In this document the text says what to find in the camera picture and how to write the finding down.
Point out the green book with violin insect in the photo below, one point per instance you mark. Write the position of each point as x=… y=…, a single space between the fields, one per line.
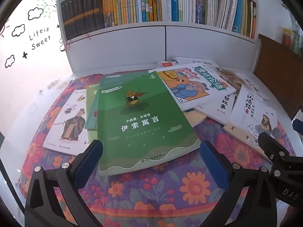
x=142 y=127

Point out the white book with seated woman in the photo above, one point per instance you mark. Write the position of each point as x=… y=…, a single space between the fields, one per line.
x=251 y=115

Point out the light green book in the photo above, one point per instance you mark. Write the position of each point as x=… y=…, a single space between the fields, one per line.
x=92 y=137

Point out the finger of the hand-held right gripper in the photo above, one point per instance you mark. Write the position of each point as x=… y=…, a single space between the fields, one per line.
x=272 y=146
x=298 y=126

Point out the floral blanket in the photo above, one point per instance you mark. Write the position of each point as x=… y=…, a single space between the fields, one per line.
x=165 y=189

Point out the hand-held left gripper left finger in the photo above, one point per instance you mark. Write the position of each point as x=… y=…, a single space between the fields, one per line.
x=88 y=165

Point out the plain white book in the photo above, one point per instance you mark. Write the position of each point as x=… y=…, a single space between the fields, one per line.
x=189 y=60

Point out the yellow lidded jar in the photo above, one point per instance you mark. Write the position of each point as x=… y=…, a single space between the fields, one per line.
x=287 y=37

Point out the row of colourful shelved paperbacks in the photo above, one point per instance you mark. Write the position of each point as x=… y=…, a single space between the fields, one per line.
x=177 y=2

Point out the row of black shelved volumes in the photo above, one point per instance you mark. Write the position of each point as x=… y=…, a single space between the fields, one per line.
x=80 y=14

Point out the white bookshelf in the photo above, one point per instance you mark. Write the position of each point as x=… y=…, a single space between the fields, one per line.
x=118 y=47

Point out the white comic cover book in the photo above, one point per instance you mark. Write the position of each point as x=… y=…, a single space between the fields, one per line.
x=189 y=85

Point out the brown wooden cabinet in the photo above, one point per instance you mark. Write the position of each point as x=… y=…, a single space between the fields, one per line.
x=277 y=71

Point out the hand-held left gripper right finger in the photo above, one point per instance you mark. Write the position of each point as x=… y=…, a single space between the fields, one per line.
x=213 y=167

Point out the white book with robed man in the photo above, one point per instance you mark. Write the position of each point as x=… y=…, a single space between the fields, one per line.
x=71 y=123

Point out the white story book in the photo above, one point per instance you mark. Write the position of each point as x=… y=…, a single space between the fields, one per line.
x=220 y=108

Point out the beige illustrated book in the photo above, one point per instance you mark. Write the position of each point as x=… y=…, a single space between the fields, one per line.
x=196 y=118

